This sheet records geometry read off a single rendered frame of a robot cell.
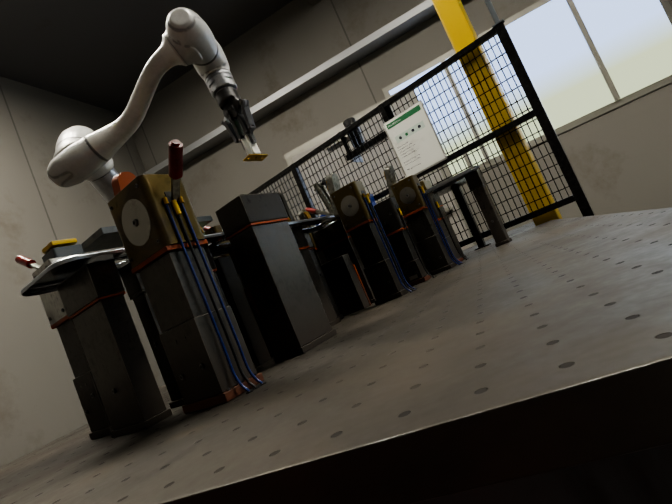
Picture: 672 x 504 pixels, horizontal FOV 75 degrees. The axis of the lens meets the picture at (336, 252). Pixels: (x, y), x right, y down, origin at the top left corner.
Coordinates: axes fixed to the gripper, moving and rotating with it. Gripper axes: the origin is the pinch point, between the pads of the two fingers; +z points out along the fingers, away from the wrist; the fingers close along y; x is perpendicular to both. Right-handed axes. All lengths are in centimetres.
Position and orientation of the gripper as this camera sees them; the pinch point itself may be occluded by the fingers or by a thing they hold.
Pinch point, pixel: (250, 146)
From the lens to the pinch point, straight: 146.5
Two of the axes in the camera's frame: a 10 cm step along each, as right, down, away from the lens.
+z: 4.3, 8.9, -1.2
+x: 5.8, -1.7, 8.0
